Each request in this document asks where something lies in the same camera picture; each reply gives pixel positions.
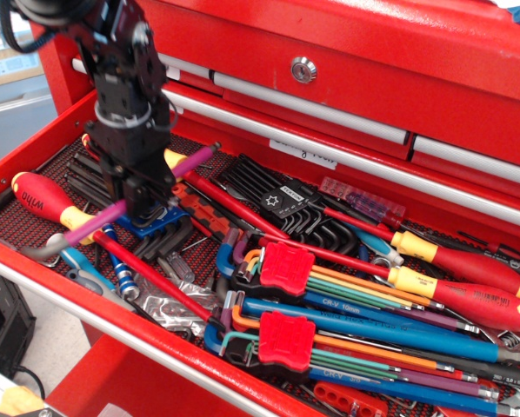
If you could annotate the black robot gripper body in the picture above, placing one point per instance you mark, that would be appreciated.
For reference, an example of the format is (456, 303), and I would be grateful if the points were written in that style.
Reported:
(132, 128)

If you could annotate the red holder colour keys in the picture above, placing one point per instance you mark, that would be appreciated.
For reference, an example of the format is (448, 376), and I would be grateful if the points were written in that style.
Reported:
(291, 274)
(413, 369)

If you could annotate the blue metal precision screwdriver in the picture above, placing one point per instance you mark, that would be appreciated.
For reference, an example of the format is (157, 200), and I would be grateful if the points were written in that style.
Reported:
(127, 287)

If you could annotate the black box on floor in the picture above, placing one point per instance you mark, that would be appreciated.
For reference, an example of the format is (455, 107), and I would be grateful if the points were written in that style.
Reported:
(17, 325)

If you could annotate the large blue hex key lower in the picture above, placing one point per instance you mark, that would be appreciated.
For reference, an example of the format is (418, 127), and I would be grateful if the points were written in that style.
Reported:
(284, 347)

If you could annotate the black Torx key set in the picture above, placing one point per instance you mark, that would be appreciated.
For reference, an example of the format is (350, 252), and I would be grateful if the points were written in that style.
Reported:
(290, 205)

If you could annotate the red tool chest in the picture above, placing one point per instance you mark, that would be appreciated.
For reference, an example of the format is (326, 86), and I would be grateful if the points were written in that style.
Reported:
(418, 102)

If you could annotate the small red yellow screwdriver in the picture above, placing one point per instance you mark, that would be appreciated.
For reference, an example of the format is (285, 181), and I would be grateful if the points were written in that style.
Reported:
(85, 139)

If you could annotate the red yellow screwdriver right upper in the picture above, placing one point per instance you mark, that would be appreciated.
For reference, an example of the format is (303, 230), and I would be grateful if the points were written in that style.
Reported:
(472, 267)

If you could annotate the blue holder black hex keys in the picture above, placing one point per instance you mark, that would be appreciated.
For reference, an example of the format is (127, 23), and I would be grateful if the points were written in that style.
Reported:
(161, 231)

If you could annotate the red bit holder strip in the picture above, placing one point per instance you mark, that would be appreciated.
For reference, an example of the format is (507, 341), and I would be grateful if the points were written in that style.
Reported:
(350, 400)

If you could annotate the red yellow screwdriver right lower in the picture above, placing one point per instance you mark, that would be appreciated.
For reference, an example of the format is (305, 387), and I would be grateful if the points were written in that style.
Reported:
(488, 306)

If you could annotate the upper red holder colour keys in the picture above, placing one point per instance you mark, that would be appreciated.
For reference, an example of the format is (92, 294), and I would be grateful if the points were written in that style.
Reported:
(291, 274)

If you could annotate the large blue hex key 10mm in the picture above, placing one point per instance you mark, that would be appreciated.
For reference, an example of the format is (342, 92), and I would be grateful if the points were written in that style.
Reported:
(348, 317)

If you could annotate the violet long Allen key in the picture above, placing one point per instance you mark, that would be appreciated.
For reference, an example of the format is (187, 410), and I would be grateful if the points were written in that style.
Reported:
(114, 211)

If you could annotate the orange black tool holder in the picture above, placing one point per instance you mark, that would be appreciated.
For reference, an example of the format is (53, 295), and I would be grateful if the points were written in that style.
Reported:
(202, 211)

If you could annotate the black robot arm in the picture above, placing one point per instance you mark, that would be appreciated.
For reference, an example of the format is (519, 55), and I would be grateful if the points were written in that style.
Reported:
(113, 38)

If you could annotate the chrome drawer lock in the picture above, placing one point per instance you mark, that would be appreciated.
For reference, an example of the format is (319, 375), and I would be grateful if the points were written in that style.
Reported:
(303, 69)

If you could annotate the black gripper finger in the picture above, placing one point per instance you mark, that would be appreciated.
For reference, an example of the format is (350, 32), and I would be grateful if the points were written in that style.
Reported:
(113, 177)
(141, 195)

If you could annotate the red yellow screwdriver top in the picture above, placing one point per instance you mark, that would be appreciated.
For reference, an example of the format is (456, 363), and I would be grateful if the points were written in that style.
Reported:
(196, 181)

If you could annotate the large red yellow Wiha screwdriver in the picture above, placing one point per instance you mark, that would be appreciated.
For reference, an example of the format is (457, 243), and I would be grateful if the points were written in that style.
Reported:
(43, 197)

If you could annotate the white paper label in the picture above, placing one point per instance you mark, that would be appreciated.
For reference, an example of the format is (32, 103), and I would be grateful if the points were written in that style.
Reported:
(303, 154)

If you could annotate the lower red holder colour keys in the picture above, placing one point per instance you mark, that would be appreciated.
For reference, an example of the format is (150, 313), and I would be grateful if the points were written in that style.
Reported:
(413, 369)

